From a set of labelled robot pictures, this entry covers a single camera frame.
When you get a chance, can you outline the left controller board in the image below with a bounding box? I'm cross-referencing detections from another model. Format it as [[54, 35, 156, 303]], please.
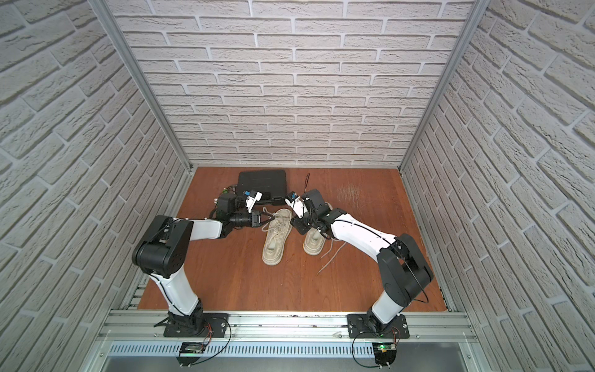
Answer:
[[177, 343, 208, 367]]

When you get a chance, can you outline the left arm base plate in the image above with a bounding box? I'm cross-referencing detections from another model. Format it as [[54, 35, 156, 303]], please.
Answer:
[[164, 312, 229, 338]]

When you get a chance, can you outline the aluminium front rail frame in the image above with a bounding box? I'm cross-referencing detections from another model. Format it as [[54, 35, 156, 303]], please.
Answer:
[[82, 310, 490, 371]]

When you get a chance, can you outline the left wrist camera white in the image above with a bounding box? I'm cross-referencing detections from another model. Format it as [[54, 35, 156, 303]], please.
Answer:
[[243, 191, 263, 213]]

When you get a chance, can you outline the controller board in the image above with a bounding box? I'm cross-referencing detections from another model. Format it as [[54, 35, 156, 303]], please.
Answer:
[[177, 343, 208, 367], [372, 343, 398, 369]]

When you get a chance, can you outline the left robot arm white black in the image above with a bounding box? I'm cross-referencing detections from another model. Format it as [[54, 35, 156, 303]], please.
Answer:
[[132, 191, 265, 337]]

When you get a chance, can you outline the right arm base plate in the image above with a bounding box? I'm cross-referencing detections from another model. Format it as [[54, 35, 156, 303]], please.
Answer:
[[346, 313, 410, 339]]

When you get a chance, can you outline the beige sneaker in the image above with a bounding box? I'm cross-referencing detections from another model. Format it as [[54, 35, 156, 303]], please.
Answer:
[[303, 228, 346, 275], [261, 209, 292, 266]]

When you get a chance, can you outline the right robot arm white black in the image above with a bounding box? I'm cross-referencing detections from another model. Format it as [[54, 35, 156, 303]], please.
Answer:
[[286, 189, 434, 335]]

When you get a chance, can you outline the left corner aluminium post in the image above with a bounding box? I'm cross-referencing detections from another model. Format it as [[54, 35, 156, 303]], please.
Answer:
[[89, 0, 193, 172]]

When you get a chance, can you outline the right corner aluminium post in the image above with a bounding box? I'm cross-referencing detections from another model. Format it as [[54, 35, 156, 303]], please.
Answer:
[[399, 0, 490, 172]]

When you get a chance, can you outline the right controller board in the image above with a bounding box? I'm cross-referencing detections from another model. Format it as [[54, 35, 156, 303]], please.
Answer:
[[372, 343, 398, 369]]

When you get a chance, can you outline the black plastic tool case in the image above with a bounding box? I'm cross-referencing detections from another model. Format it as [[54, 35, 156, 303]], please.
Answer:
[[236, 169, 288, 206]]

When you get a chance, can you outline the corner aluminium post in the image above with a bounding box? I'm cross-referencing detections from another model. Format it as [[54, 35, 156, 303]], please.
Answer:
[[399, 0, 490, 172], [89, 0, 193, 172]]

